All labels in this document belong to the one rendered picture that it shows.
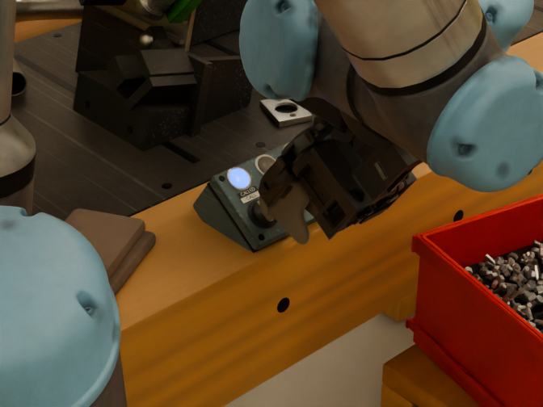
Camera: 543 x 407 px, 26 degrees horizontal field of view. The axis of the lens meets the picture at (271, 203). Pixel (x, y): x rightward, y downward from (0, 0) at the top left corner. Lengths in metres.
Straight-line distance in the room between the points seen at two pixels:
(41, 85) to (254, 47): 0.67
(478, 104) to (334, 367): 1.75
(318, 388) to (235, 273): 1.27
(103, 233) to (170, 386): 0.15
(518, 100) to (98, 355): 0.26
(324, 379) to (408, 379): 1.23
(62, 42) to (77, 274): 0.95
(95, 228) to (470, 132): 0.51
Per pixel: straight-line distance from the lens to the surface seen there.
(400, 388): 1.11
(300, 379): 2.32
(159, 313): 1.01
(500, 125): 0.63
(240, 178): 1.08
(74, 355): 0.55
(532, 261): 1.12
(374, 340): 2.42
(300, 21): 0.72
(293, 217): 1.01
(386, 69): 0.62
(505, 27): 0.79
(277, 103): 1.31
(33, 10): 1.57
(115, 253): 1.03
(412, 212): 1.21
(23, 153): 0.67
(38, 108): 1.34
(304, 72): 0.73
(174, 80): 1.23
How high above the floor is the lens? 1.50
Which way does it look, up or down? 32 degrees down
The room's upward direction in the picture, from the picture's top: straight up
